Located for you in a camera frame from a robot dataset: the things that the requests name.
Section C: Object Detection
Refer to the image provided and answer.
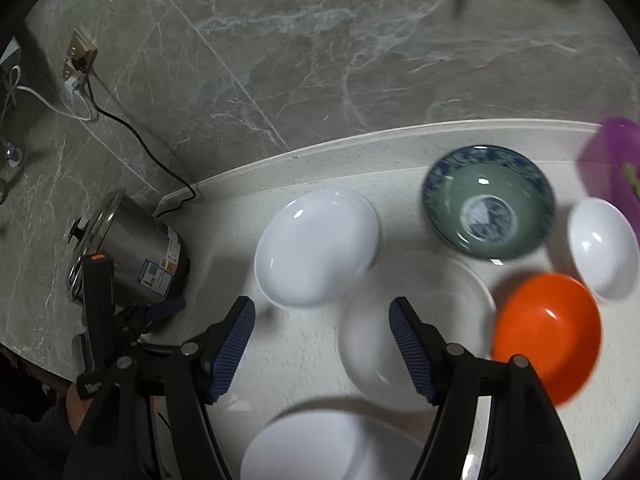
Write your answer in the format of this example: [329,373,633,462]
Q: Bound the oval white plate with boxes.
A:
[254,185,380,308]

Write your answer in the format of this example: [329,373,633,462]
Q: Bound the stainless steel electric cooker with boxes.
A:
[67,187,191,321]

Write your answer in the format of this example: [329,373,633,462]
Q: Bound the wall socket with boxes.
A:
[61,27,98,83]

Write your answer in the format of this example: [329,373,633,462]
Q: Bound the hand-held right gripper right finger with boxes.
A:
[388,297,584,480]

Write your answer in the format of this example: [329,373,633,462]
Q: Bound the small white bowl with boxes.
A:
[567,197,640,301]

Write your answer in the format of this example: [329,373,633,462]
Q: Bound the purple plastic basin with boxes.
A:
[577,116,640,231]

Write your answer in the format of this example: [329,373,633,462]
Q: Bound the black power cable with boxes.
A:
[77,62,197,218]

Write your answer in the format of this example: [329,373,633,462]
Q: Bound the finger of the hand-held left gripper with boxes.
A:
[142,296,187,323]

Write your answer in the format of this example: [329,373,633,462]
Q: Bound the white cable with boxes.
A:
[0,65,96,133]

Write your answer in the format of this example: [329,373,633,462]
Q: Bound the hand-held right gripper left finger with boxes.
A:
[62,296,256,480]

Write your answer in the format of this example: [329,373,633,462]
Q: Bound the orange plastic bowl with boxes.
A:
[491,272,602,407]

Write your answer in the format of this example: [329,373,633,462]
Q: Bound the blue patterned ceramic bowl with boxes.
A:
[422,144,557,263]

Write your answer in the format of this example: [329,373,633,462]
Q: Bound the person's left hand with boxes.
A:
[65,385,95,436]

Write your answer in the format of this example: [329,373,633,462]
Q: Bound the light blue box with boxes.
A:
[0,40,23,73]

